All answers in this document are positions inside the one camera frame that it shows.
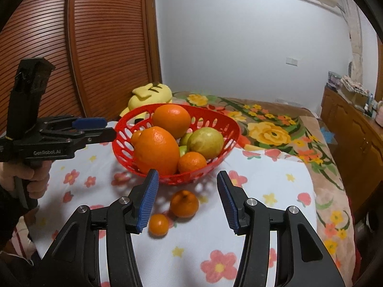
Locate yellow plush toy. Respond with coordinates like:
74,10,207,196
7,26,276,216
120,82,173,123

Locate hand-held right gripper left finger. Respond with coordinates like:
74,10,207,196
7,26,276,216
42,169,160,287

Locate red striped cloth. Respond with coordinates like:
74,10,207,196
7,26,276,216
9,215,39,258

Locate person's left hand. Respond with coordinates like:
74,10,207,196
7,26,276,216
0,160,51,201

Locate large yellow-green pear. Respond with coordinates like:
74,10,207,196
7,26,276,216
187,127,225,160

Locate large round orange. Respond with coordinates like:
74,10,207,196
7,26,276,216
152,104,192,139

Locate patterned storage box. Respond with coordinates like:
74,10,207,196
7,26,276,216
327,71,342,89

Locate wooden louvered wardrobe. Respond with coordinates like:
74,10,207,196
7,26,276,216
0,0,162,138

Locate large oblong orange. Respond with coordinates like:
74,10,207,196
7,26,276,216
132,126,180,176

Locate red perforated plastic basket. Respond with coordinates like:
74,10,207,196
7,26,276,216
112,103,241,185

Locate floral cloth bundle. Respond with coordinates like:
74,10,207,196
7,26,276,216
338,76,370,96

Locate wooden dresser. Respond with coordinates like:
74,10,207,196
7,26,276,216
320,87,383,231

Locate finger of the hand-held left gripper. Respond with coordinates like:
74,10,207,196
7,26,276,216
40,115,108,132
70,127,117,144

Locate beige curtain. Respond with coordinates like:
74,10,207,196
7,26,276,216
341,0,364,87

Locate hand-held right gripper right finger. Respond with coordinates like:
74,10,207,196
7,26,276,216
217,170,344,287

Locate colourful floral blanket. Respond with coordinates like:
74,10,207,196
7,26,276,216
172,92,356,276

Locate white floral cloth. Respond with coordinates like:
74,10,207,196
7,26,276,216
18,120,318,287

